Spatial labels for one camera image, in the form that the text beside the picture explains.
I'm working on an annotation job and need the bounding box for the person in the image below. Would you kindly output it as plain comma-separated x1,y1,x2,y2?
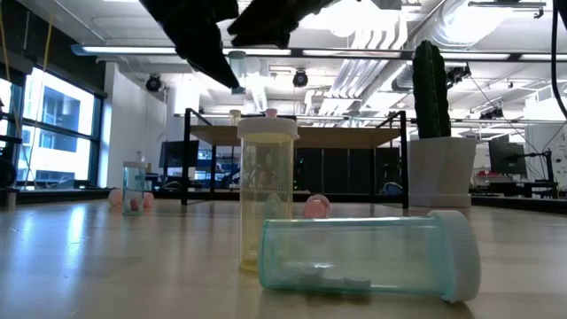
254,152,280,191

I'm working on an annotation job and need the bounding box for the black ceiling mounted camera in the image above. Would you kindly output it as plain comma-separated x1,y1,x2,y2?
446,63,472,89

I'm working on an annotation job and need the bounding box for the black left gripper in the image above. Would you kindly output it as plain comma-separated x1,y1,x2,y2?
139,0,242,89

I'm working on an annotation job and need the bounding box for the green medicine bottle white cap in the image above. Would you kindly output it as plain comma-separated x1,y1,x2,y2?
256,208,483,305

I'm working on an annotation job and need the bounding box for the green cactus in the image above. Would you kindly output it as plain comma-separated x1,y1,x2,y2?
411,39,453,140

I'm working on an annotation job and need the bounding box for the black partition panel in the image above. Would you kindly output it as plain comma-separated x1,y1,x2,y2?
292,146,403,195

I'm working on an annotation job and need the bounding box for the silver ceiling air duct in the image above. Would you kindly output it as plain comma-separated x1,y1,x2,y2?
392,0,540,92

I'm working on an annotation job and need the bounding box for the black computer monitor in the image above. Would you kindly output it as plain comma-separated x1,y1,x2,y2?
487,139,529,177
158,139,201,170

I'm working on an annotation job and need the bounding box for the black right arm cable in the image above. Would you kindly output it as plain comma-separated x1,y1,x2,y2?
550,0,567,120

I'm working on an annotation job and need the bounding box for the yellow medicine bottle white cap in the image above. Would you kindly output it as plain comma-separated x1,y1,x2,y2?
237,115,301,272

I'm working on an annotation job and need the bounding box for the white hexagonal planter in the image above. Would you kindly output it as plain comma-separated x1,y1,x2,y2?
407,136,478,209

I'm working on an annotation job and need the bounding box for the blue medicine bottle white cap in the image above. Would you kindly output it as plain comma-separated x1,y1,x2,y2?
263,192,285,221

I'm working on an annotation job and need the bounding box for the large office window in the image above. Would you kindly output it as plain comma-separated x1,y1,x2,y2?
0,66,107,191

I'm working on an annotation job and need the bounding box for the wooden shelf black metal frame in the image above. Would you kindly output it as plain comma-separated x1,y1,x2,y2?
180,107,410,210

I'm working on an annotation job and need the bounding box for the long overhead light bar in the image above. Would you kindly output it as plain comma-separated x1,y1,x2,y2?
70,43,567,62

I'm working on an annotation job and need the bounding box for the blue medicine bottle red pill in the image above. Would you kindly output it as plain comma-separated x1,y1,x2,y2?
121,159,148,217

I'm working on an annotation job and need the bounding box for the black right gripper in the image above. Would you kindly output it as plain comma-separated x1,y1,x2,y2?
228,0,338,50

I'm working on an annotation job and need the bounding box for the dark office desk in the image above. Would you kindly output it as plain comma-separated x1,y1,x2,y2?
470,149,560,199

